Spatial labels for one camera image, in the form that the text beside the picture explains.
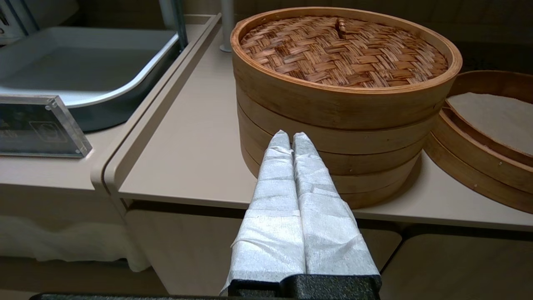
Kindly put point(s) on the beige cabinet door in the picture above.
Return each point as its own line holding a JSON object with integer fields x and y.
{"x": 458, "y": 271}

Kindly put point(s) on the grey rack tray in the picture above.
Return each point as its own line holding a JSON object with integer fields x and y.
{"x": 83, "y": 66}

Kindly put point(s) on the white hanging cloth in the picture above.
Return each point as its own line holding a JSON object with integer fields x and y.
{"x": 62, "y": 246}

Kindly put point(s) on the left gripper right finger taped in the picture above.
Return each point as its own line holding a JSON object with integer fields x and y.
{"x": 329, "y": 233}

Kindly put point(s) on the small bamboo steamer basket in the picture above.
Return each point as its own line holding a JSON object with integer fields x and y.
{"x": 374, "y": 146}
{"x": 470, "y": 166}

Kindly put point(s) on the small woven bamboo lid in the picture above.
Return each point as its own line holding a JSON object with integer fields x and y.
{"x": 341, "y": 54}

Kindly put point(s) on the clear acrylic sign holder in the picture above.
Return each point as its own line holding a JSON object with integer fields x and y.
{"x": 37, "y": 129}

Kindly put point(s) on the white vertical pole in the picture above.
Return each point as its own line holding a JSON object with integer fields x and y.
{"x": 227, "y": 25}

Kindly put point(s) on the white cloth steamer liner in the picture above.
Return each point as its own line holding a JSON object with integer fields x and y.
{"x": 495, "y": 121}

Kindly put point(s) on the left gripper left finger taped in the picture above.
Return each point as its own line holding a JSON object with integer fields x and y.
{"x": 275, "y": 225}

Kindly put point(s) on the grey metal rack frame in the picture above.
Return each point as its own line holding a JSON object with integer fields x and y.
{"x": 177, "y": 21}

